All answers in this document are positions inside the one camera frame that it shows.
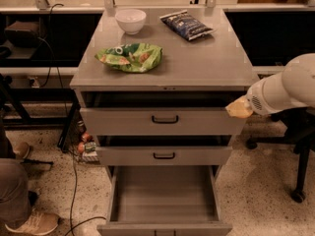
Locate dark box on shelf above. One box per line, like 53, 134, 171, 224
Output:
4, 21, 40, 48

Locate dark blue chip bag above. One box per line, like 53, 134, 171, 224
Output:
159, 10, 215, 41

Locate green snack bag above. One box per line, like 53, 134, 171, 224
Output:
94, 43, 162, 73

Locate white ceramic bowl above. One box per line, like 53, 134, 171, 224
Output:
115, 9, 147, 34

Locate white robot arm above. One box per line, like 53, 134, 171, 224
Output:
225, 53, 315, 118

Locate bottom grey open drawer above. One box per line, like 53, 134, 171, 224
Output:
97, 165, 232, 236

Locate top grey drawer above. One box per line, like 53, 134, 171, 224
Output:
81, 91, 245, 136

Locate black floor cable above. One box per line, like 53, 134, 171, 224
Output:
63, 149, 107, 236

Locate black office chair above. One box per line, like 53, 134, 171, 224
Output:
245, 107, 315, 203

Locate person leg grey trousers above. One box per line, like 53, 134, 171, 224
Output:
0, 120, 32, 229

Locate tan sneaker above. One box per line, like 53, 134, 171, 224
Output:
13, 142, 31, 159
5, 210, 60, 236

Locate grey metal drawer cabinet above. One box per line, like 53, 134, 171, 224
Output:
69, 7, 263, 236

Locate tan sneaker front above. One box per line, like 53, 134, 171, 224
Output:
5, 210, 60, 236

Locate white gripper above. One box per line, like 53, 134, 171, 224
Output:
225, 77, 279, 117

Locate tan sneaker rear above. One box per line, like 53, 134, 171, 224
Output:
13, 142, 31, 159

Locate middle grey drawer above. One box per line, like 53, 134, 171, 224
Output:
96, 135, 231, 166

